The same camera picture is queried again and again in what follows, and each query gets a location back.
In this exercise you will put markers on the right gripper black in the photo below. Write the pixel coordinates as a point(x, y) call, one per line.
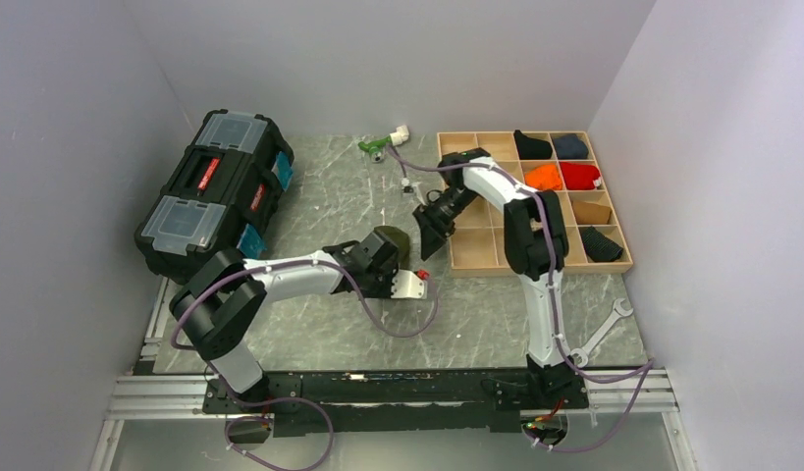
point(434, 232)

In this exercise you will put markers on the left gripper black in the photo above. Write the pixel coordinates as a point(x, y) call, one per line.
point(390, 269)

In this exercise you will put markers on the olive green underwear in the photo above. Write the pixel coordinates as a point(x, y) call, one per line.
point(400, 239)

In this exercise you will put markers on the wooden compartment tray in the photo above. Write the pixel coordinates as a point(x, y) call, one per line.
point(477, 246)

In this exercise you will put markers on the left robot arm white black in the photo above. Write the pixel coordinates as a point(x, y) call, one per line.
point(218, 304)

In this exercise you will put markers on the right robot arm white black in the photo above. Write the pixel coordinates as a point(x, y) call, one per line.
point(535, 245)

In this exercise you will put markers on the green white pipe fitting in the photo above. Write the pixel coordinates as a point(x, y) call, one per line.
point(375, 149)

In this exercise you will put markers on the orange rolled cloth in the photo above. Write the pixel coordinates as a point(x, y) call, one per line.
point(544, 177)

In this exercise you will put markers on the red rolled cloth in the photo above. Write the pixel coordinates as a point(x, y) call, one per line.
point(580, 176)

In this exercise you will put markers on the brown rolled cloth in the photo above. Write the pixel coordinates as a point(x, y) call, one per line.
point(591, 214)

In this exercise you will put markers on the navy rolled cloth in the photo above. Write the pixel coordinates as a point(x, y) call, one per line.
point(570, 146)

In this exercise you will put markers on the black ribbed rolled cloth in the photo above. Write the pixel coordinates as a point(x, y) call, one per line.
point(599, 247)

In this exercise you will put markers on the black plastic toolbox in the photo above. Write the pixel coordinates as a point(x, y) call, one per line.
point(222, 195)

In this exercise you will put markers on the silver wrench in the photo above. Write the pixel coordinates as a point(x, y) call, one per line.
point(620, 310)

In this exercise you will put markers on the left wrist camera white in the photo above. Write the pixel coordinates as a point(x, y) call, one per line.
point(407, 284)

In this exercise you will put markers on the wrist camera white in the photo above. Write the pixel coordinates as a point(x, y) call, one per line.
point(407, 284)
point(410, 187)

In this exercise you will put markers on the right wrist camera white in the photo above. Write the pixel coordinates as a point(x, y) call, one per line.
point(410, 187)

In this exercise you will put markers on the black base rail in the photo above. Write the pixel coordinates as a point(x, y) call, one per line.
point(496, 399)

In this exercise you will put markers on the aluminium frame rail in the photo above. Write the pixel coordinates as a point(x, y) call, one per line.
point(148, 397)

